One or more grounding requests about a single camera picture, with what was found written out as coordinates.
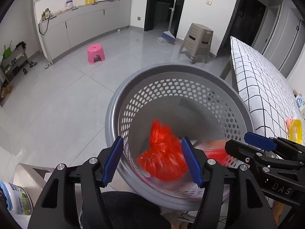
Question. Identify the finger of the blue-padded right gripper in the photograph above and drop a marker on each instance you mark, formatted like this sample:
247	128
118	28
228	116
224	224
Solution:
244	153
262	141

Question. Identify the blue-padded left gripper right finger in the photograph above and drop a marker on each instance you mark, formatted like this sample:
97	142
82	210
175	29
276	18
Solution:
248	207

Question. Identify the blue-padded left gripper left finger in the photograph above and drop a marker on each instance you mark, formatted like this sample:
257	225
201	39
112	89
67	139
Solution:
56	205

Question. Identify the pink rubber pig toy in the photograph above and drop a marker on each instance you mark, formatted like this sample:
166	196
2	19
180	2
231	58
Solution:
289	122

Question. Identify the red long cardboard box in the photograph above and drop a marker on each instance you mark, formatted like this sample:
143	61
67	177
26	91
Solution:
214	150

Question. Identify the red plastic bag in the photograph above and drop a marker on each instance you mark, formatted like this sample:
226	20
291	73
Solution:
164	159

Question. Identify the person's right hand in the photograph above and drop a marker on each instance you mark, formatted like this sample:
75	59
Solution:
277	210

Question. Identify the white black checked tablecloth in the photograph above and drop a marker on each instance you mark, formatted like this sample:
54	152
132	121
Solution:
264	90

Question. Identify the white green printed container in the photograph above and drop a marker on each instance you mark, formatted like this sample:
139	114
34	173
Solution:
17	199

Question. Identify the white blue tissue pack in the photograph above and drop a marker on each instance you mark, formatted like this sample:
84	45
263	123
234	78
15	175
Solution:
300	101

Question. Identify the grey perforated laundry basket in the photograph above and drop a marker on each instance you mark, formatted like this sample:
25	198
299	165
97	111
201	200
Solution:
193	102

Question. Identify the stacked grey plastic stools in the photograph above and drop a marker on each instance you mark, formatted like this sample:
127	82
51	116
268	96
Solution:
197	41

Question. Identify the blue broom with dustpan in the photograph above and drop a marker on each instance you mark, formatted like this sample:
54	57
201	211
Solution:
167	36

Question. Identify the shoe rack with shoes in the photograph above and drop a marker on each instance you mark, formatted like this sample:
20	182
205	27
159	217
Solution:
13	61

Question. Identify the small pink plastic stool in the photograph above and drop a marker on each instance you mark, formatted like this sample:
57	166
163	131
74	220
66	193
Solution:
95	50

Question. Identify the grey cabinet counter unit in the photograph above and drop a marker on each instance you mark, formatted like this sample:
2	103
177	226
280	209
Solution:
61	31

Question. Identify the clear bottle on counter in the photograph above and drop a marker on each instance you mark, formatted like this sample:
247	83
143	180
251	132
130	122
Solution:
68	4

